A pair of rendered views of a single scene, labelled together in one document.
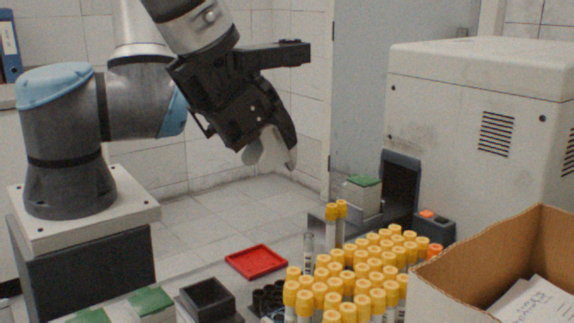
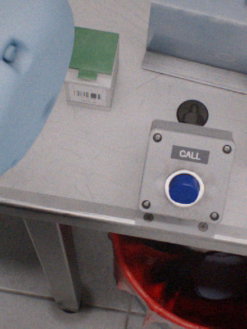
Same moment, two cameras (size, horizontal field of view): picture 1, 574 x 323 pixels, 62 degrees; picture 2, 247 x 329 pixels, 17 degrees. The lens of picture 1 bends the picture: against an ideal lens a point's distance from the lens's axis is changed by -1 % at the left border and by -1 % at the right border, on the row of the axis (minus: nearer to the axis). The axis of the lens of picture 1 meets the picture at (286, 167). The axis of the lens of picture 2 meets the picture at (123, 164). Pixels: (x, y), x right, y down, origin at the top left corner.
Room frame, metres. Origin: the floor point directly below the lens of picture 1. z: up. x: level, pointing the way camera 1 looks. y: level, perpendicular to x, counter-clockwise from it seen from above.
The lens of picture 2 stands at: (0.59, 0.43, 1.58)
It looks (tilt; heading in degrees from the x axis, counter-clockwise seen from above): 72 degrees down; 223
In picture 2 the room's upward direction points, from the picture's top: 4 degrees clockwise
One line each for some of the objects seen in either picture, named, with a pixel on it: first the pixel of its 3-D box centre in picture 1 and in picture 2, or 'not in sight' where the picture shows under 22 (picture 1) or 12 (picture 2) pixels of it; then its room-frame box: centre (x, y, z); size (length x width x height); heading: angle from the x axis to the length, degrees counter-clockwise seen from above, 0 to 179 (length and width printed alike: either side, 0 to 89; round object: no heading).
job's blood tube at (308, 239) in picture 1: (307, 271); not in sight; (0.51, -0.03, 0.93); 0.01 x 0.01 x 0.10; 37
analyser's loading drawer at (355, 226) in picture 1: (369, 210); not in sight; (0.70, -0.13, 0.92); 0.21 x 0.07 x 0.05; 127
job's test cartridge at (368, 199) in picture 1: (360, 199); not in sight; (0.68, -0.12, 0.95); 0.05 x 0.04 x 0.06; 37
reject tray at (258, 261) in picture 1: (255, 261); not in sight; (0.61, 0.04, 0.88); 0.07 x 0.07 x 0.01; 37
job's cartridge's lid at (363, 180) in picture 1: (362, 179); not in sight; (0.68, -0.12, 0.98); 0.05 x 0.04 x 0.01; 37
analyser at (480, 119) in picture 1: (497, 140); not in sight; (0.74, -0.34, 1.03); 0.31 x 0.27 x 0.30; 127
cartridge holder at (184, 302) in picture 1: (207, 304); not in sight; (0.49, 0.10, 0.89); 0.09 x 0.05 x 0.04; 35
